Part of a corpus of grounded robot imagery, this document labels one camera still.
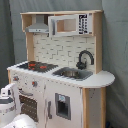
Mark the black toy faucet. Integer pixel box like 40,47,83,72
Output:
76,50,94,70

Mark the white cabinet door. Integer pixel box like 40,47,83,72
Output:
46,81,82,128

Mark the red stove knob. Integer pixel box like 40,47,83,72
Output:
13,76,19,81
32,81,38,87

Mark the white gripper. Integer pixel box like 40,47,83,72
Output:
1,83,21,110

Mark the grey range hood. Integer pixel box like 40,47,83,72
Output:
25,14,53,33

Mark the black toy stovetop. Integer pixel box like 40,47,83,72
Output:
20,61,56,73

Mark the left red stove knob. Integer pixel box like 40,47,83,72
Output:
13,76,19,81

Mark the right red stove knob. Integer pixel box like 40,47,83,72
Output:
32,81,38,87

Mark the white toy microwave door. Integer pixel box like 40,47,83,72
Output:
48,15,79,37

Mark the white oven door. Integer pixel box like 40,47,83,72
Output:
18,87,43,124

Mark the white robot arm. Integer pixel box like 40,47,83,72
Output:
0,83,37,128

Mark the metal toy sink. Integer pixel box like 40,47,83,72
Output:
53,67,92,81

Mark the wooden toy kitchen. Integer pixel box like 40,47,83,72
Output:
8,10,115,128

